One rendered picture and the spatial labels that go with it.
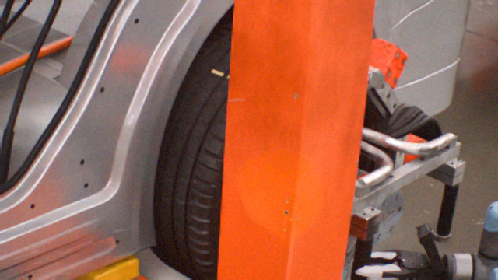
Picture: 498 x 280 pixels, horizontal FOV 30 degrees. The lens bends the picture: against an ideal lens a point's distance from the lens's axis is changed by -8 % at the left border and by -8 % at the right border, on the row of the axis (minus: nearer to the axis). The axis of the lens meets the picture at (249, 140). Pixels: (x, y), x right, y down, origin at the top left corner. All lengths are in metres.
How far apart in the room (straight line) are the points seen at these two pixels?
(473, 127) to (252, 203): 3.35
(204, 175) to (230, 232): 0.36
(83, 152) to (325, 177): 0.57
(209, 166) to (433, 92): 1.07
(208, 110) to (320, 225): 0.51
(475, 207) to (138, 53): 2.40
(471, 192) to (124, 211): 2.41
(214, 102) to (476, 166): 2.56
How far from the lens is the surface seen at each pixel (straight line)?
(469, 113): 5.05
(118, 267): 2.13
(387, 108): 2.28
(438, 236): 2.28
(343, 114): 1.57
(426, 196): 4.13
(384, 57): 2.24
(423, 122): 2.18
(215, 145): 2.01
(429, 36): 2.80
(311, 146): 1.52
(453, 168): 2.19
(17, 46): 2.50
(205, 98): 2.07
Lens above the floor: 1.88
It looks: 25 degrees down
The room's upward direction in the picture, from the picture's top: 4 degrees clockwise
